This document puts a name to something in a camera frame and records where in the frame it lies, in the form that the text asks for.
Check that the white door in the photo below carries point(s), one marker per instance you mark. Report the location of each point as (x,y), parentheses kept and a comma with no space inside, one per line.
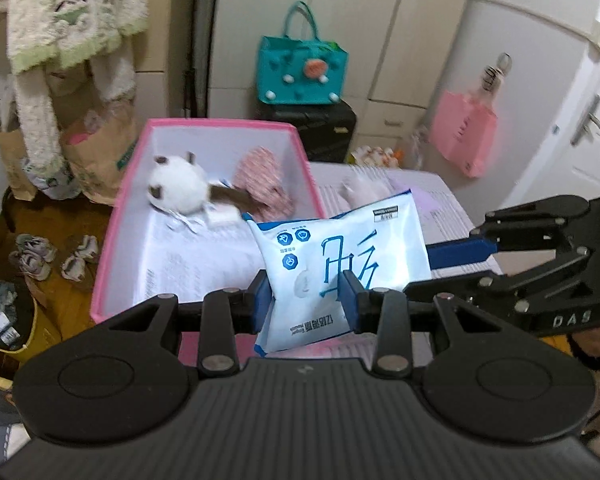
(555,85)

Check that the pink cardboard box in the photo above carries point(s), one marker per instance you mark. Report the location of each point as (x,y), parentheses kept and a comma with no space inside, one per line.
(180,260)

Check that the white tissue packet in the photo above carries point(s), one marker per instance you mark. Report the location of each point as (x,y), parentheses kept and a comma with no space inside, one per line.
(220,215)

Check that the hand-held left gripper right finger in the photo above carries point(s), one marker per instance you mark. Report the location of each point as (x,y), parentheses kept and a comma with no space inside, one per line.
(351,302)

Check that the small colourful gift bag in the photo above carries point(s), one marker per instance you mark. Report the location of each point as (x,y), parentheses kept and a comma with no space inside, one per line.
(375,156)

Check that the teal tote bag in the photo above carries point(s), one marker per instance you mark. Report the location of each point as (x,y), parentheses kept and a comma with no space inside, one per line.
(300,70)

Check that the pink floral cloth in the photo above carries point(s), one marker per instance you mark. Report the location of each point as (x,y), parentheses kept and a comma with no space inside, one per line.
(260,175)

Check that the tall beige cabinet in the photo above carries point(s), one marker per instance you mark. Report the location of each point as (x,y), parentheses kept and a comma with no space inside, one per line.
(170,20)

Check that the pink gift bag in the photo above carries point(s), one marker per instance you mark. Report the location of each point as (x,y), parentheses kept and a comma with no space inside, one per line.
(462,130)

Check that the clear plastic bag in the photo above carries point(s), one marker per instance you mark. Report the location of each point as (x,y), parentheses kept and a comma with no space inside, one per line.
(419,150)

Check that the blue wet wipes packet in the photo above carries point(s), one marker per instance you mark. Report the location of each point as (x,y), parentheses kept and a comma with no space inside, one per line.
(330,240)

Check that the light wood wardrobe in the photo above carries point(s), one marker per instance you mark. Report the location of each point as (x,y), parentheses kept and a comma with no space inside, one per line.
(380,20)

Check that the printed blanket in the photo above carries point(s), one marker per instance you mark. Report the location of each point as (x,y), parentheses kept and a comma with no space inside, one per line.
(0,410)

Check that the brown paper bag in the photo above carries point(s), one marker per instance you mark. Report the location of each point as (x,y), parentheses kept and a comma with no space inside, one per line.
(12,160)
(100,160)

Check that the fluffy white green robe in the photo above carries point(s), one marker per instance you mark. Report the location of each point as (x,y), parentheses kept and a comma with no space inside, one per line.
(45,20)

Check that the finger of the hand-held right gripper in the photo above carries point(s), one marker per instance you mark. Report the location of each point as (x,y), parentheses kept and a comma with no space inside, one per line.
(460,252)
(480,287)

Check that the black suitcase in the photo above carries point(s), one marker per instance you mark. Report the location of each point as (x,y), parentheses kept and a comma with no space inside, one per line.
(310,130)

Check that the yellow bin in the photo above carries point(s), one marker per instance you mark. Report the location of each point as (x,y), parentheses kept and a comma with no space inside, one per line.
(25,330)

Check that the white plush toy brown tail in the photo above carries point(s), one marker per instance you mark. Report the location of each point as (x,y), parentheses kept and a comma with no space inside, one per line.
(177,185)

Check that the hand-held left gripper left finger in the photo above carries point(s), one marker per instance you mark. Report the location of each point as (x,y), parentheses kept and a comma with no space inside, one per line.
(260,305)

